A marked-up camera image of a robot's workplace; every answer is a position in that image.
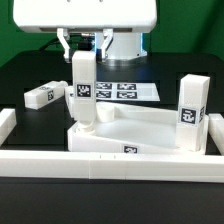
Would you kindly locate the white fence block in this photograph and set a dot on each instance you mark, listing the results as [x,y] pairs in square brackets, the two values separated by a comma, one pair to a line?
[7,123]
[216,130]

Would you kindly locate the white left fence block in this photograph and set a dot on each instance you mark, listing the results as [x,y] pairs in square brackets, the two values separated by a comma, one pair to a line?
[7,123]

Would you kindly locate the marker tag sheet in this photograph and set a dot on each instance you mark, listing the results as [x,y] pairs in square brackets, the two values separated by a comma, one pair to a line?
[112,91]

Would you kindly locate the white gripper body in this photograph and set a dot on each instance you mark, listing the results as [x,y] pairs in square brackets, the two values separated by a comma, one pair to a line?
[47,16]

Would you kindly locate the white front fence bar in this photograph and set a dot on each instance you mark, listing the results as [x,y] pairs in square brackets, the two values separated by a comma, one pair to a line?
[50,164]

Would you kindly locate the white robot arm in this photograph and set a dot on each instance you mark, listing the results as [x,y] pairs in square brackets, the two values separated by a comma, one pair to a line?
[125,46]

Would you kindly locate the white right fence block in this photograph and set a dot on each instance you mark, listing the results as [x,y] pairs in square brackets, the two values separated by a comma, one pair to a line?
[216,130]

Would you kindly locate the white desk top tray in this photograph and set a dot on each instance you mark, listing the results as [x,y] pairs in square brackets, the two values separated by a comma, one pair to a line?
[122,128]

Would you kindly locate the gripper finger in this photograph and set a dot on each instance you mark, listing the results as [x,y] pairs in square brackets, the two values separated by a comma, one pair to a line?
[108,38]
[63,37]

